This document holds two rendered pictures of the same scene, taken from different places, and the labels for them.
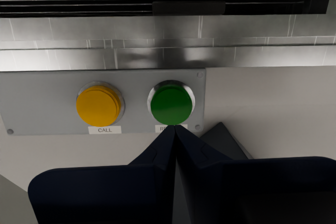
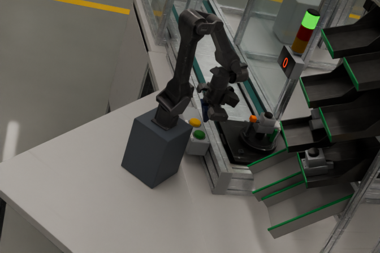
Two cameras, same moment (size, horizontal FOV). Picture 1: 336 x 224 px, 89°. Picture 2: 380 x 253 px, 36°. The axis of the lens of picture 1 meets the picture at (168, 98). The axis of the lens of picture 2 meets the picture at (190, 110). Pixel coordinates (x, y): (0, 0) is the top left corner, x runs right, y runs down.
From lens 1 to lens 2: 2.00 m
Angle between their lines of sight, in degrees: 67
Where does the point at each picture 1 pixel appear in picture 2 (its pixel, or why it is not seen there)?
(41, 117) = (187, 113)
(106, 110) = (195, 122)
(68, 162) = not seen: hidden behind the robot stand
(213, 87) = (191, 170)
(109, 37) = (211, 127)
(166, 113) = (197, 132)
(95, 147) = not seen: hidden behind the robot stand
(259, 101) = (190, 185)
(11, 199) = not seen: outside the picture
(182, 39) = (215, 140)
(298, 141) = (172, 202)
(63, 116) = (189, 116)
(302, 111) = (189, 201)
